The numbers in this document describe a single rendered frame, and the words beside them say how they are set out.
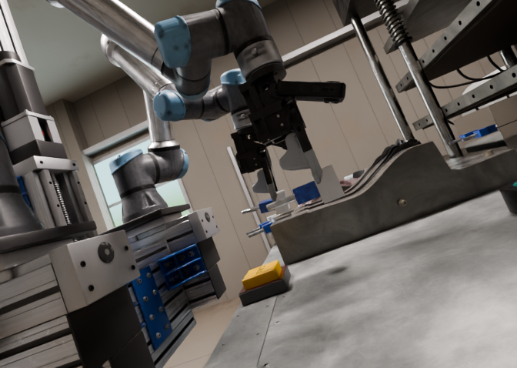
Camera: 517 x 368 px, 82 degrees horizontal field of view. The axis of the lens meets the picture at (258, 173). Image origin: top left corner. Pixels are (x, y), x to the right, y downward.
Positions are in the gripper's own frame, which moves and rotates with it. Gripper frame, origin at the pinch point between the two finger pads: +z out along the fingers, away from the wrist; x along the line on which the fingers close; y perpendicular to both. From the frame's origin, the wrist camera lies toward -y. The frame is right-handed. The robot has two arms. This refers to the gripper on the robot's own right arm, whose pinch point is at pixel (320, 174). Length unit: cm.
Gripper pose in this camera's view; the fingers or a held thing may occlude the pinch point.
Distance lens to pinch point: 51.9
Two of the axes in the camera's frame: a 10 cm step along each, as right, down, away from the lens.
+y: -9.0, 3.8, 2.0
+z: 3.7, 9.2, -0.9
